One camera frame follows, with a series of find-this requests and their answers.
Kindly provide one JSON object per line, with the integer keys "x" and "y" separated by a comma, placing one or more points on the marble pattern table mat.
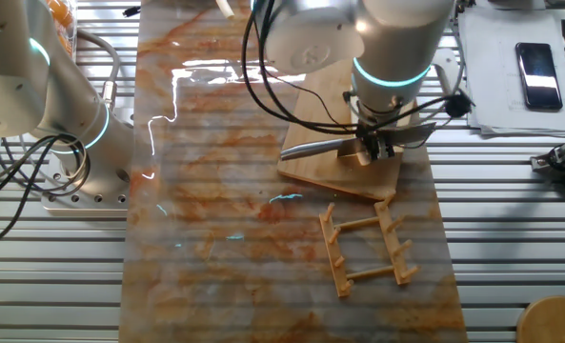
{"x": 215, "y": 262}

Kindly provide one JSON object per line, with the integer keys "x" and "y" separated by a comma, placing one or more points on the clear plastic fruit container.
{"x": 70, "y": 43}

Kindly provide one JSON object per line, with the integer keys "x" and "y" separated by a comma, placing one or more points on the small black object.
{"x": 130, "y": 11}

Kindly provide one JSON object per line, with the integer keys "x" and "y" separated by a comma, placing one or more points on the black smartphone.
{"x": 539, "y": 76}

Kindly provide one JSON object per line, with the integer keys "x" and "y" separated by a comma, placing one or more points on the steel cleaver knife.
{"x": 310, "y": 148}

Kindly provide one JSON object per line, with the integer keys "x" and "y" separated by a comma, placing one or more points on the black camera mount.
{"x": 556, "y": 159}

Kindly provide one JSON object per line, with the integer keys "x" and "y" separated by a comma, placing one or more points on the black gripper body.
{"x": 382, "y": 133}

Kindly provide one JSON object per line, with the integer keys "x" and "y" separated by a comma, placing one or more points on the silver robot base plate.
{"x": 86, "y": 205}

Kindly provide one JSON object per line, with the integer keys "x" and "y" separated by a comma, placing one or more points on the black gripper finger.
{"x": 375, "y": 152}
{"x": 361, "y": 144}

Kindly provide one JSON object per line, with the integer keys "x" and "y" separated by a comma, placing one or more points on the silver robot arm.
{"x": 396, "y": 33}

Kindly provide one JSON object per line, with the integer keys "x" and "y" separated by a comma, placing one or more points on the orange fruit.
{"x": 62, "y": 13}

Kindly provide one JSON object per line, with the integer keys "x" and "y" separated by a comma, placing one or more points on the wooden cutting board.
{"x": 320, "y": 176}

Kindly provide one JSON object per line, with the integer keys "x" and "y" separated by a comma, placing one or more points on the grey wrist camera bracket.
{"x": 444, "y": 66}

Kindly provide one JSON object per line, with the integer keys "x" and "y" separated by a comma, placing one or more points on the wooden mug tree stand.
{"x": 553, "y": 324}

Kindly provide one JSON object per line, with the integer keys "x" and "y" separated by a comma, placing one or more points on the white scallion stalk piece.
{"x": 364, "y": 161}

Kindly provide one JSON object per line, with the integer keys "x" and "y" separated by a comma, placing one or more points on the wooden peg knife rack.
{"x": 341, "y": 276}

